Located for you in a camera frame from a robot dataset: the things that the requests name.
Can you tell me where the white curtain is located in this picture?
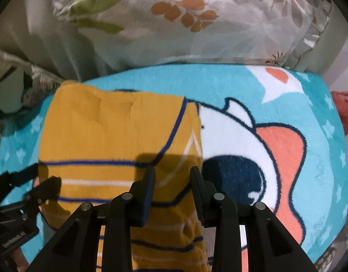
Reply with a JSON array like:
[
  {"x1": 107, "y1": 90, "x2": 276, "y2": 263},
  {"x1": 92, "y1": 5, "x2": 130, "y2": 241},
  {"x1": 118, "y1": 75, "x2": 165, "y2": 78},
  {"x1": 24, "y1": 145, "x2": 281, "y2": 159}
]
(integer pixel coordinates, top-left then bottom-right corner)
[{"x1": 1, "y1": 0, "x2": 129, "y2": 80}]

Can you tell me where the blue star cartoon blanket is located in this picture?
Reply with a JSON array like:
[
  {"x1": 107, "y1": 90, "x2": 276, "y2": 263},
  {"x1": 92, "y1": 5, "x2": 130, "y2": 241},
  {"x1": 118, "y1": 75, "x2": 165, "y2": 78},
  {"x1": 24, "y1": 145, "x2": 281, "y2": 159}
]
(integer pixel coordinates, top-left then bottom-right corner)
[{"x1": 0, "y1": 64, "x2": 348, "y2": 272}]

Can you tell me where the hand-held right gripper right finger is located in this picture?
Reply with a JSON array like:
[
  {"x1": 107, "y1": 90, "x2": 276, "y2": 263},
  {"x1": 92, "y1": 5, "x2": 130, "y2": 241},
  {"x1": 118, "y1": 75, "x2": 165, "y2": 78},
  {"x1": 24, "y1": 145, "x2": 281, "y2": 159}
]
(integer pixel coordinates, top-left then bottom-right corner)
[{"x1": 190, "y1": 167, "x2": 319, "y2": 272}]

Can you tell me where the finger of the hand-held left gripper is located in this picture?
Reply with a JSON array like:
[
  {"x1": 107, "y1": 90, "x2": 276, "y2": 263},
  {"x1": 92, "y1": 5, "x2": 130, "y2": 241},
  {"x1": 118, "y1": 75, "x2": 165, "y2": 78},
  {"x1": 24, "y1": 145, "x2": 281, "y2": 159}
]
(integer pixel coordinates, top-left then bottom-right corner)
[
  {"x1": 0, "y1": 176, "x2": 62, "y2": 230},
  {"x1": 0, "y1": 163, "x2": 40, "y2": 204}
]

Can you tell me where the white leaf print pillow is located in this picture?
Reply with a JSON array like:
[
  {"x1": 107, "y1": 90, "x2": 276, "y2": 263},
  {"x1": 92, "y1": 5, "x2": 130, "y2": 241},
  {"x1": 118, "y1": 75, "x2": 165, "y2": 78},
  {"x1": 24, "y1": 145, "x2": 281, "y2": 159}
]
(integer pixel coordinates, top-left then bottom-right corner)
[{"x1": 52, "y1": 0, "x2": 333, "y2": 70}]

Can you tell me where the orange striped shirt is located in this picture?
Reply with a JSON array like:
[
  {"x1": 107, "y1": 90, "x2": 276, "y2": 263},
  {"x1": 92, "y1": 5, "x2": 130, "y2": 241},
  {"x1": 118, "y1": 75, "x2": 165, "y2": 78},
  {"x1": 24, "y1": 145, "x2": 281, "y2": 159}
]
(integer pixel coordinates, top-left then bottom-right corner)
[{"x1": 38, "y1": 81, "x2": 212, "y2": 272}]

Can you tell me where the red printed bag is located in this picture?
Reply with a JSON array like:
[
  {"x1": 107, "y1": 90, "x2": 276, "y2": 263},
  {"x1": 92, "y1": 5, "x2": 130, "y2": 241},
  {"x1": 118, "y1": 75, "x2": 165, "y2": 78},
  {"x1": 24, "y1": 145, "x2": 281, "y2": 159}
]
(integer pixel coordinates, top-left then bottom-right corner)
[{"x1": 331, "y1": 91, "x2": 348, "y2": 135}]

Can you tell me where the white cartoon print pillow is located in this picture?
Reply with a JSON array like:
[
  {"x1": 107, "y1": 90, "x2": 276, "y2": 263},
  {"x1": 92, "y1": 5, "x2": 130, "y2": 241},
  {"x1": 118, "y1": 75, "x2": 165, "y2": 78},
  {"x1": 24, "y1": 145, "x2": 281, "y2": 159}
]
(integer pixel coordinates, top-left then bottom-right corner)
[{"x1": 0, "y1": 48, "x2": 65, "y2": 136}]

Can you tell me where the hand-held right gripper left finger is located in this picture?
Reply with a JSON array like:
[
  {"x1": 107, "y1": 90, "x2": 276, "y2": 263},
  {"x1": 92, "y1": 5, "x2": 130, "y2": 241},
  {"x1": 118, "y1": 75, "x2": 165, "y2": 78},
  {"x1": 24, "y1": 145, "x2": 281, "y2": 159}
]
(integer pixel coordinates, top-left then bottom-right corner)
[{"x1": 27, "y1": 167, "x2": 155, "y2": 272}]

